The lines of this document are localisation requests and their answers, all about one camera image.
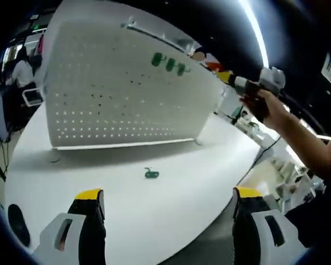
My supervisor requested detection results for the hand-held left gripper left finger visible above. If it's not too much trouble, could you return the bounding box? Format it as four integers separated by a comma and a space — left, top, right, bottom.
33, 188, 108, 265

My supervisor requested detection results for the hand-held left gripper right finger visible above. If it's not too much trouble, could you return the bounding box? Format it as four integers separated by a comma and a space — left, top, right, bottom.
231, 185, 305, 265

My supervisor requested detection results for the green hook assembly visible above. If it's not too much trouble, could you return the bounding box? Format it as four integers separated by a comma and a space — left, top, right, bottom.
164, 57, 176, 72
143, 166, 161, 180
151, 52, 163, 67
175, 62, 190, 77

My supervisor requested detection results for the white perforated mounting plate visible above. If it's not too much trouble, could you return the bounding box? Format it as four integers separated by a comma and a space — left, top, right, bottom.
43, 20, 225, 152

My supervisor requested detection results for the person's right hand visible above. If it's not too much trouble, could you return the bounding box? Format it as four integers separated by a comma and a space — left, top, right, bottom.
238, 87, 285, 129

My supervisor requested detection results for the black oval table grommet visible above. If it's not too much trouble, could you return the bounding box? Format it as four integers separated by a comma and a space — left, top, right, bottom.
7, 203, 31, 247

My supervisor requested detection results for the ceiling light strip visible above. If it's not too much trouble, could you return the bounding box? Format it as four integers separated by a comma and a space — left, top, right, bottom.
238, 0, 271, 70

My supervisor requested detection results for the thin gripper cable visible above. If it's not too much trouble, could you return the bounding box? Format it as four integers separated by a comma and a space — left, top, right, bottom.
235, 134, 282, 186

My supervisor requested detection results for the white overhead rail frame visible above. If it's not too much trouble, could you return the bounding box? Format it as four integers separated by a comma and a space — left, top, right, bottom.
120, 15, 201, 55

